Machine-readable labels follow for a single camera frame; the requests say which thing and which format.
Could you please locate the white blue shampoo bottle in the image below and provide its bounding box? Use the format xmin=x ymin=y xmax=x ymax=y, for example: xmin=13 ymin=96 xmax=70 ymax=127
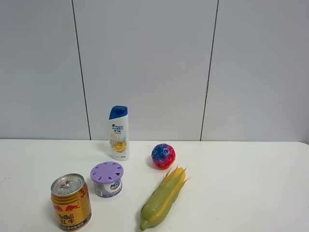
xmin=109 ymin=105 xmax=129 ymax=160

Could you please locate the green yellow toy corn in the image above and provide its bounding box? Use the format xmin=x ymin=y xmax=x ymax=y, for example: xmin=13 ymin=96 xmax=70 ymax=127
xmin=139 ymin=167 xmax=187 ymax=231

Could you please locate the purple lid air freshener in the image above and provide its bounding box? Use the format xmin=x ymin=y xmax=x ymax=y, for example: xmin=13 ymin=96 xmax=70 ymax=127
xmin=90 ymin=161 xmax=124 ymax=198

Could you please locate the gold Red Bull can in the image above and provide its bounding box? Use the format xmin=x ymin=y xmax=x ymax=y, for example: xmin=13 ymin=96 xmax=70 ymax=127
xmin=51 ymin=174 xmax=92 ymax=232

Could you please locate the red blue spiky ball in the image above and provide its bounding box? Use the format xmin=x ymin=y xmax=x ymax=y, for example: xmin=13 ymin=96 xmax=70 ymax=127
xmin=151 ymin=144 xmax=176 ymax=169

